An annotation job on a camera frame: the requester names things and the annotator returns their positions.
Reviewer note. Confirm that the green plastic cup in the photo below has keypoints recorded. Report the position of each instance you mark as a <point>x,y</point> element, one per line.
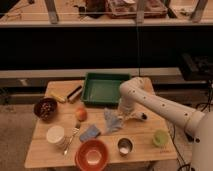
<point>160,138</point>

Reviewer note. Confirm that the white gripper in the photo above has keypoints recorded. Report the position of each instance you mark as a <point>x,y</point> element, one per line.
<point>125,107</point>

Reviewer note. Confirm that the yellow banana toy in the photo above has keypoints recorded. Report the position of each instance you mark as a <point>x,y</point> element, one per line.
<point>58,98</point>

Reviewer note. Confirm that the small metal cup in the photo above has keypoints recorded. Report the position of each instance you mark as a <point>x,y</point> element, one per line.
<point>125,146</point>

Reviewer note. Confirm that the dark bowl with nuts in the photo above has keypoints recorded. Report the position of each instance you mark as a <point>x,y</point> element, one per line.
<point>45,108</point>

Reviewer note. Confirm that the white paper cup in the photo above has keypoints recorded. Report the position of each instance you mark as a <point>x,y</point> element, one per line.
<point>56,136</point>

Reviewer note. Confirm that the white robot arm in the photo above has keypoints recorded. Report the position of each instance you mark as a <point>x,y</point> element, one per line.
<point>195,123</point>

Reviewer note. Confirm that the green plastic tray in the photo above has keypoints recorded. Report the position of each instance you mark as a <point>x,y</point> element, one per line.
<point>102,88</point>

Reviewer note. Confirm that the orange bowl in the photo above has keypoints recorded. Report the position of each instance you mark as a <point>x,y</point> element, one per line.
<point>92,155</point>

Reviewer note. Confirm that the peach fruit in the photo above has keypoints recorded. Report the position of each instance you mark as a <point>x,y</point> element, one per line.
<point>81,114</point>

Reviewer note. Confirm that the white handled dish brush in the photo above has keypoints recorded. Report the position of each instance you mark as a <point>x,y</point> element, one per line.
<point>141,116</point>

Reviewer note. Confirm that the long shelf ledge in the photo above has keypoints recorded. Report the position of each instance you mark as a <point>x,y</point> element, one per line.
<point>21,74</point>

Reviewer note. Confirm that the silver fork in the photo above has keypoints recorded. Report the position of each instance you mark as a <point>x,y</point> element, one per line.
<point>74,132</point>

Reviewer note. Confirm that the blue sponge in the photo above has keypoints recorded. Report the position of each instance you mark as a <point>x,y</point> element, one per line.
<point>91,132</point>

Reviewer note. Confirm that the wooden table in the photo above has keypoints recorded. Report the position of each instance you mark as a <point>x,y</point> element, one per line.
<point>42,154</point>

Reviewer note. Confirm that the blue grey cloth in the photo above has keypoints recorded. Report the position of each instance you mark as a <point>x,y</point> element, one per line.
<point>113,122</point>

